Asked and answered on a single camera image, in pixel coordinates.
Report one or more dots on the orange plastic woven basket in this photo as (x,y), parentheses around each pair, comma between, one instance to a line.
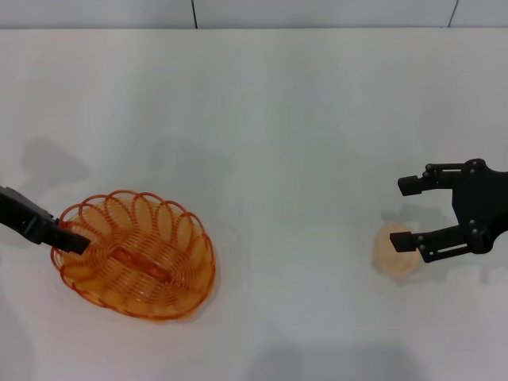
(135,258)

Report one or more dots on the pale peach bread bun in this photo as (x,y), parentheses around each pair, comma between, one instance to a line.
(393,265)

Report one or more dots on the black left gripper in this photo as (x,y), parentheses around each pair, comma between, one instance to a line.
(24,216)

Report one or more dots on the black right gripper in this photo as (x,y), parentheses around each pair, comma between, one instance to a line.
(480,198)

